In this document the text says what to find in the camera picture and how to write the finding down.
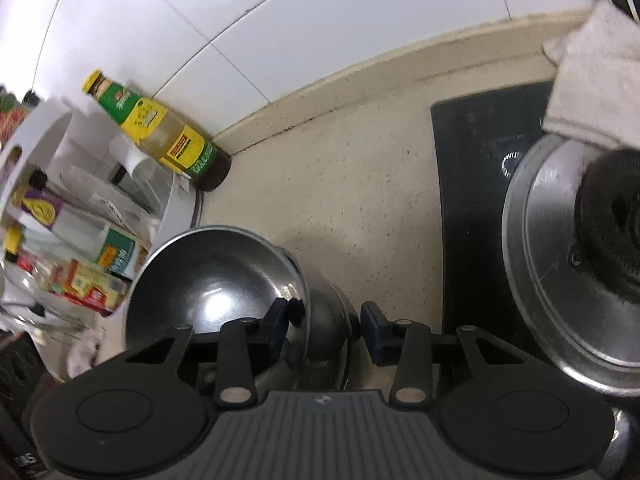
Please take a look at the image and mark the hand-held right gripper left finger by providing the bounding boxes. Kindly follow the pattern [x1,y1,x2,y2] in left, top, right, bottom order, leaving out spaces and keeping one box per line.
[122,297,293,406]

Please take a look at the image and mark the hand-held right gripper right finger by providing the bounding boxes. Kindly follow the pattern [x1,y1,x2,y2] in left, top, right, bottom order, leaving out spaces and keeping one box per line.
[360,301,533,408]

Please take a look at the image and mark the stainless steel bowl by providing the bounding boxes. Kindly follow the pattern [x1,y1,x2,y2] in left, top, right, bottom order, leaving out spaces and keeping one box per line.
[124,226,312,366]
[250,245,362,392]

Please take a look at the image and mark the yellow cap vinegar bottle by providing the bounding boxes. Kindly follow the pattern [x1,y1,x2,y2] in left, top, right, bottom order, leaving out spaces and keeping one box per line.
[2,225,131,316]

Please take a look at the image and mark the white two-tier rotating rack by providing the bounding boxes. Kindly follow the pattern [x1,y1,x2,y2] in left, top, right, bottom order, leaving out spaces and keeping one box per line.
[0,91,202,381]

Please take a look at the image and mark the black glass cooktop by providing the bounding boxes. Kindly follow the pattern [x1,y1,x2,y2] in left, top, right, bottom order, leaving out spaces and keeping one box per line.
[430,80,568,376]

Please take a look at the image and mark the steel lid with black knob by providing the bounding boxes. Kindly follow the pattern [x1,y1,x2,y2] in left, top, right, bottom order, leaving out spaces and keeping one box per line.
[501,135,640,398]

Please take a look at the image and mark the purple label sauce bottle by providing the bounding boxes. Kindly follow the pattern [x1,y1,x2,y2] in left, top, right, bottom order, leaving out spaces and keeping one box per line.
[12,187,151,281]

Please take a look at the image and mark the yellow green oil bottle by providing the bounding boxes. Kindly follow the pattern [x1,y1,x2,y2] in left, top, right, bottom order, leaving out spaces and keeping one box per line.
[82,70,232,192]

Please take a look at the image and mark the colourful seasoning packet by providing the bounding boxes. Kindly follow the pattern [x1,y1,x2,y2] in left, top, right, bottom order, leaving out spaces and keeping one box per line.
[0,92,32,147]

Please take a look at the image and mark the white towel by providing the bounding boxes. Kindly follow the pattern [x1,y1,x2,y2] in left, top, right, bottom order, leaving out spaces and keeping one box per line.
[542,2,640,151]

